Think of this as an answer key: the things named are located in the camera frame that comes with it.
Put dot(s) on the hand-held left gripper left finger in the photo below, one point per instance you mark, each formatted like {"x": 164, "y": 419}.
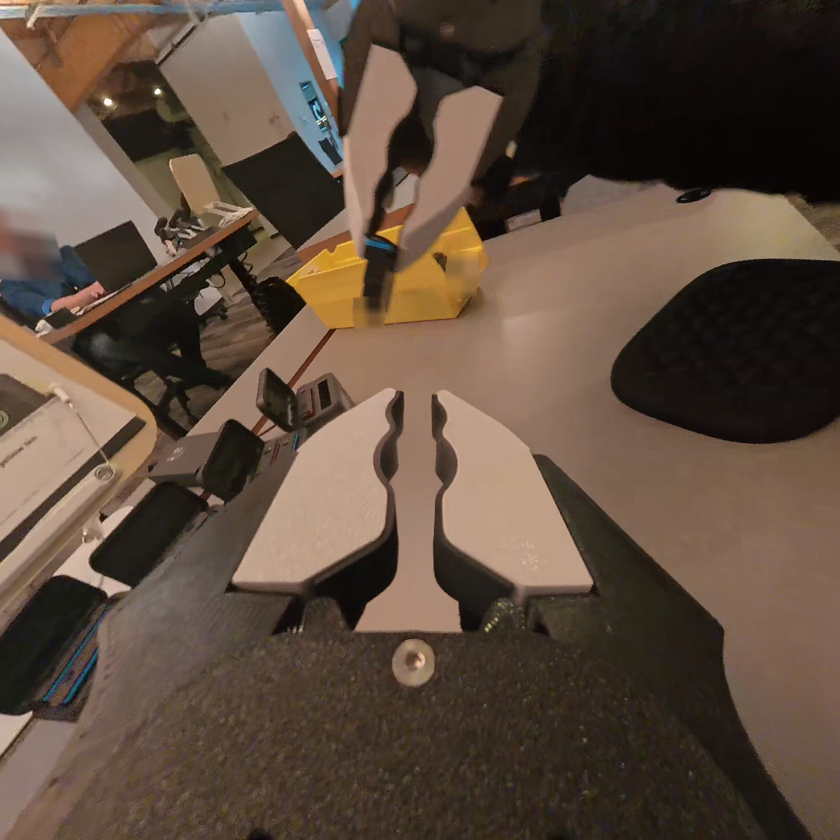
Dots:
{"x": 315, "y": 519}

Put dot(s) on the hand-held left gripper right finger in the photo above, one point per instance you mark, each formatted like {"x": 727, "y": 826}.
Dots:
{"x": 512, "y": 519}

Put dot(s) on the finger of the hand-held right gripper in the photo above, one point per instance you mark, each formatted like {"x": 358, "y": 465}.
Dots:
{"x": 368, "y": 131}
{"x": 460, "y": 158}

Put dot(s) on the black battery charging case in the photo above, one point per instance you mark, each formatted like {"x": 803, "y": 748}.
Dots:
{"x": 46, "y": 643}
{"x": 315, "y": 400}
{"x": 243, "y": 460}
{"x": 145, "y": 532}

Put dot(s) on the yellow plastic bin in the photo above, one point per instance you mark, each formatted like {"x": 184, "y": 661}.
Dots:
{"x": 420, "y": 289}

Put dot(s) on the black camera battery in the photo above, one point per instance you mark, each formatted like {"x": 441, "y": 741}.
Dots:
{"x": 378, "y": 276}

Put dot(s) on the person's right forearm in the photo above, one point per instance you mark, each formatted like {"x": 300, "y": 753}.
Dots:
{"x": 696, "y": 92}

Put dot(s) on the black multi-port power hub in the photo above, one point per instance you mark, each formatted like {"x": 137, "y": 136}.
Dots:
{"x": 181, "y": 460}

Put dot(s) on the wooden sign board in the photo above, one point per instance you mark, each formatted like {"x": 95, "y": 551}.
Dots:
{"x": 138, "y": 433}

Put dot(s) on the wooden desk black legs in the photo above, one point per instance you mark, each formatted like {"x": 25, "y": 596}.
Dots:
{"x": 171, "y": 263}

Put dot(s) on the black computer monitor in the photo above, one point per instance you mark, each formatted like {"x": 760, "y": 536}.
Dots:
{"x": 118, "y": 256}

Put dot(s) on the white instruction sheet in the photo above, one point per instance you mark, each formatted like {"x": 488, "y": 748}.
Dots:
{"x": 40, "y": 460}

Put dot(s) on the black quilted pad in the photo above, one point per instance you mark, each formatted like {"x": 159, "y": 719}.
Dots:
{"x": 748, "y": 348}

